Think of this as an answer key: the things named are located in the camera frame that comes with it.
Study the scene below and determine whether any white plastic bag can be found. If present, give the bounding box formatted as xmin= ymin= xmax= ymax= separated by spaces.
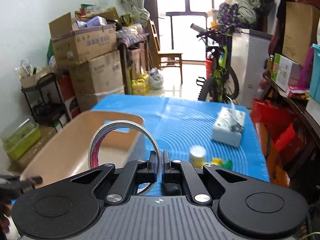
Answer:
xmin=149 ymin=68 xmax=164 ymax=90

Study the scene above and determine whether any wooden chair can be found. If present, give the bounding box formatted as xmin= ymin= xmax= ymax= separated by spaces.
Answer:
xmin=149 ymin=19 xmax=183 ymax=84

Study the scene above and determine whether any blue silicone mat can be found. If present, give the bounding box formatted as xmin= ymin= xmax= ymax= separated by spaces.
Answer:
xmin=92 ymin=94 xmax=270 ymax=181

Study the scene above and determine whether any yellow toy block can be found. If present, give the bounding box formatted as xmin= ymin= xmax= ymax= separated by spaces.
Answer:
xmin=212 ymin=158 xmax=223 ymax=166

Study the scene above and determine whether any black metal shelf rack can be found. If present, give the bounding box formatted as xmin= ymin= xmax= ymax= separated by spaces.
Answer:
xmin=21 ymin=73 xmax=71 ymax=127

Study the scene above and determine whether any green black bicycle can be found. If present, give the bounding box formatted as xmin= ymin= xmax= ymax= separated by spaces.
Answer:
xmin=190 ymin=24 xmax=240 ymax=103

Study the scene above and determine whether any white pill bottle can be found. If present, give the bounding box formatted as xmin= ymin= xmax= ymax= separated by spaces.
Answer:
xmin=189 ymin=145 xmax=207 ymax=168

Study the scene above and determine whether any beige plastic basket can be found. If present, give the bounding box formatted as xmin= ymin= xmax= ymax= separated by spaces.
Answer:
xmin=20 ymin=111 xmax=145 ymax=185

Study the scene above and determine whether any green white carton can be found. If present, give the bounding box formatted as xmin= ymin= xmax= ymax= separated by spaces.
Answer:
xmin=271 ymin=53 xmax=303 ymax=92

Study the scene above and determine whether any green lidded plastic container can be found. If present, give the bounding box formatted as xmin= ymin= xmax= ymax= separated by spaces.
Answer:
xmin=1 ymin=116 xmax=42 ymax=160

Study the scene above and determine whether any open top cardboard box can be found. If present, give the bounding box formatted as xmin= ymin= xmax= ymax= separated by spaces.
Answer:
xmin=49 ymin=13 xmax=117 ymax=69

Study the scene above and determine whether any tissue pack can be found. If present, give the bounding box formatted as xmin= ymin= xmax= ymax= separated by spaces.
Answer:
xmin=212 ymin=107 xmax=246 ymax=147

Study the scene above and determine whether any red bag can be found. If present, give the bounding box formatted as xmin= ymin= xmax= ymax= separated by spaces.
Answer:
xmin=251 ymin=99 xmax=305 ymax=164

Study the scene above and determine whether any clear tape roll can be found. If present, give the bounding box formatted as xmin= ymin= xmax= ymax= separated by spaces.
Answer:
xmin=88 ymin=120 xmax=161 ymax=177

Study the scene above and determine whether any large lower cardboard box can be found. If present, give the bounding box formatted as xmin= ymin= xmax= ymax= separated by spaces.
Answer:
xmin=69 ymin=50 xmax=124 ymax=112

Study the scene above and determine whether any small box on rack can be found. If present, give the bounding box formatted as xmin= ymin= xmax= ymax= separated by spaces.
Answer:
xmin=20 ymin=65 xmax=52 ymax=88

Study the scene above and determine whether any green toy cylinder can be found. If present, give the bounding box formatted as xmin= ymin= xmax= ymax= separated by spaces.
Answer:
xmin=221 ymin=159 xmax=233 ymax=170

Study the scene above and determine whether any yellow oil jug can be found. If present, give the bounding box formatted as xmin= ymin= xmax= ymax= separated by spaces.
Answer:
xmin=131 ymin=79 xmax=146 ymax=95

